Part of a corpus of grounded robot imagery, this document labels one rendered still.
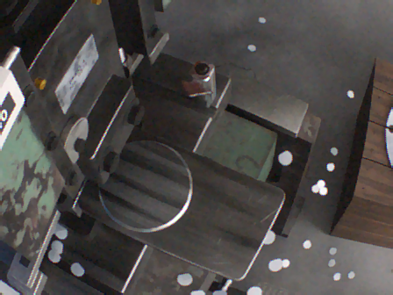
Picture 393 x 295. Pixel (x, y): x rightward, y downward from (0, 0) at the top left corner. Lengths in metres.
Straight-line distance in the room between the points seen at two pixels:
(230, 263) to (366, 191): 0.58
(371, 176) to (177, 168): 0.60
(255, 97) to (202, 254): 0.32
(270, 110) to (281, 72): 0.77
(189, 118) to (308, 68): 0.90
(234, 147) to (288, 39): 0.90
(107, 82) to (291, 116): 0.42
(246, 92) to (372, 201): 0.44
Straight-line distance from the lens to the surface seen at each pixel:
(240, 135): 1.04
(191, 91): 0.91
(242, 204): 0.86
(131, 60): 0.98
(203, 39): 1.87
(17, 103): 0.35
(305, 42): 1.89
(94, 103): 0.71
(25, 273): 0.91
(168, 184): 0.86
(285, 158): 1.02
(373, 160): 1.38
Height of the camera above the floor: 1.60
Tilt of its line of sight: 68 degrees down
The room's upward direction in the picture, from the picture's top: 6 degrees counter-clockwise
